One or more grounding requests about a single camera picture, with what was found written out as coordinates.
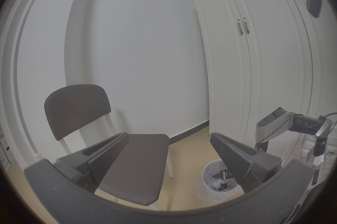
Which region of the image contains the white trash bin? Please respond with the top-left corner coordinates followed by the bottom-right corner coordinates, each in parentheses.
top-left (202, 160), bottom-right (241, 198)

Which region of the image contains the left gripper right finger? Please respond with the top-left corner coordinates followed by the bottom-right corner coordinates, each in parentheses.
top-left (210, 132), bottom-right (283, 194)

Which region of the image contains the clear plastic bag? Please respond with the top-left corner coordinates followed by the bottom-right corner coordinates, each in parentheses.
top-left (195, 159), bottom-right (245, 202)

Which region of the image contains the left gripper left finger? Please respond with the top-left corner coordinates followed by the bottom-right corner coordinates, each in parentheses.
top-left (54, 132), bottom-right (130, 191)

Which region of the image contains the grey white chair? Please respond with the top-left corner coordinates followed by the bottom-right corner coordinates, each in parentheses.
top-left (44, 84), bottom-right (174, 211)

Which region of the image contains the white wall socket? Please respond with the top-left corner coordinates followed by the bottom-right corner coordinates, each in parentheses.
top-left (0, 133), bottom-right (15, 165)

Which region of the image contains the white wardrobe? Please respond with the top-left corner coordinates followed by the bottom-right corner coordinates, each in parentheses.
top-left (192, 0), bottom-right (337, 184)

